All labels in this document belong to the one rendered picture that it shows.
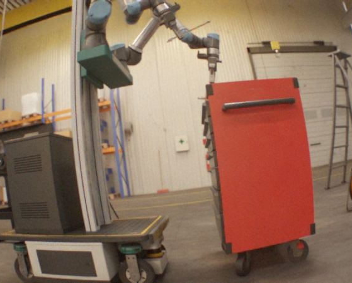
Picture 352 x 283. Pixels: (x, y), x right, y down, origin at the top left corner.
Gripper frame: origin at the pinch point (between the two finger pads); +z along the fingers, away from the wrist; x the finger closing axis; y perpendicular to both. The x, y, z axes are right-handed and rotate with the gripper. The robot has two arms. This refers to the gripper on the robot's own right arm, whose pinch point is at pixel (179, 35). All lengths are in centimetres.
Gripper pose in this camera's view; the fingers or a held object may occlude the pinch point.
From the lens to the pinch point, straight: 170.1
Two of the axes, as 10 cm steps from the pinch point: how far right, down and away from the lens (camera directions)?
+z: 5.1, 8.6, 0.7
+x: 0.5, 0.4, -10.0
